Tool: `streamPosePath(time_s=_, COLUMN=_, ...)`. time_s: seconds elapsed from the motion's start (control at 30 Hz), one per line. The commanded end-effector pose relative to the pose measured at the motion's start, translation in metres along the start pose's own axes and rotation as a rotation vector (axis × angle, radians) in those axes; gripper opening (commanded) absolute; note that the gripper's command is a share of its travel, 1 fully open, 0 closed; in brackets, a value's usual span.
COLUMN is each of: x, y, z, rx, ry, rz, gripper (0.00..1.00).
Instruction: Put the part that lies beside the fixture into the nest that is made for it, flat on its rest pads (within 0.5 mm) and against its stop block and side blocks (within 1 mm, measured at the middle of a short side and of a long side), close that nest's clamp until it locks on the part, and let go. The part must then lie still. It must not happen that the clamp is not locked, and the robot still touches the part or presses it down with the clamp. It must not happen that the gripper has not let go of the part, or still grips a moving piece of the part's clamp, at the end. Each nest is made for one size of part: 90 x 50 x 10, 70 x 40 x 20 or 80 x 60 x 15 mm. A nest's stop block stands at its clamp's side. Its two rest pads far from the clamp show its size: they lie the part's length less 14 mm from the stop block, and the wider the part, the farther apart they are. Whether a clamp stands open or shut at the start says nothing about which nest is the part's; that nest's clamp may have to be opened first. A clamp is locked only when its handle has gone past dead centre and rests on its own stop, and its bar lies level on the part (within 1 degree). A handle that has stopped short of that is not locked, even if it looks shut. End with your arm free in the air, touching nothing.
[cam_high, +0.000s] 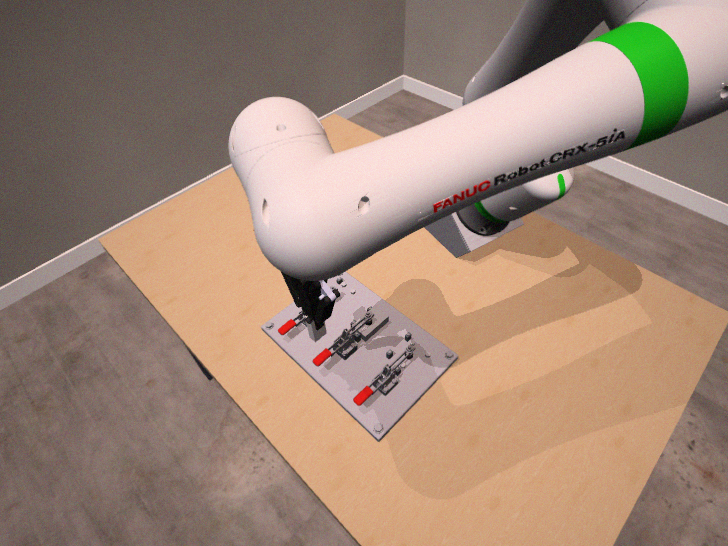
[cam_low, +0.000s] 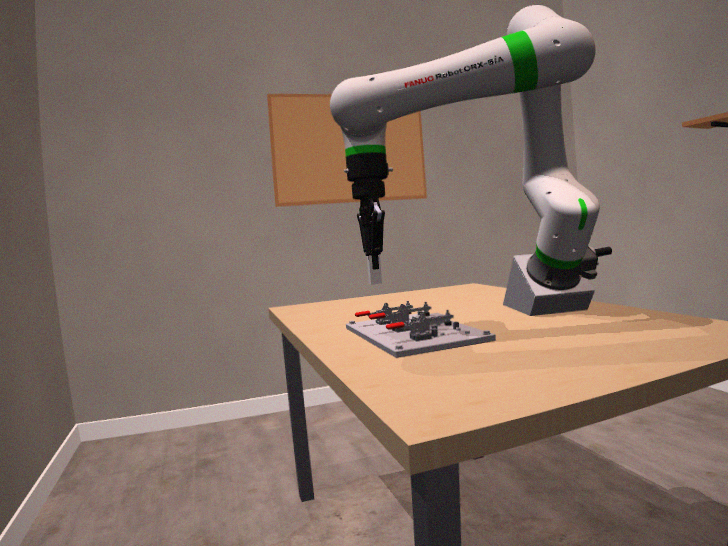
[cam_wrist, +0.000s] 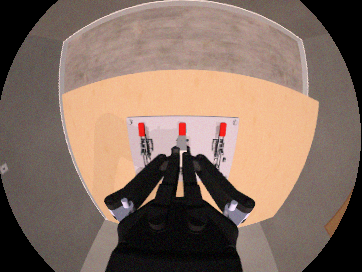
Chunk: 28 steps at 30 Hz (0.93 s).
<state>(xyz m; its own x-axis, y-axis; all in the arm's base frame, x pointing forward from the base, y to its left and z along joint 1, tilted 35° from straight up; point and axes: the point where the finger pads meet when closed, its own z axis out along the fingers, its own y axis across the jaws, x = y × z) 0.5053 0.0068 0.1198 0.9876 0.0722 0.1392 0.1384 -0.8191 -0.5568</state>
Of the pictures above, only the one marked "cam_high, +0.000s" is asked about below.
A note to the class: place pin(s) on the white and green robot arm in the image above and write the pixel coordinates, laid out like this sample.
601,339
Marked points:
664,71

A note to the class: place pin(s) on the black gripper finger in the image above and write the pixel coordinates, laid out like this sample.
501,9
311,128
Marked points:
318,311
298,298

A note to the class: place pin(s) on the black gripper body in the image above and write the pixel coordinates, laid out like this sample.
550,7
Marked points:
313,286

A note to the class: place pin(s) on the toggle clamp with red handle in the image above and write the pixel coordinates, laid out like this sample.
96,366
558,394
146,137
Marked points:
291,323
344,348
378,381

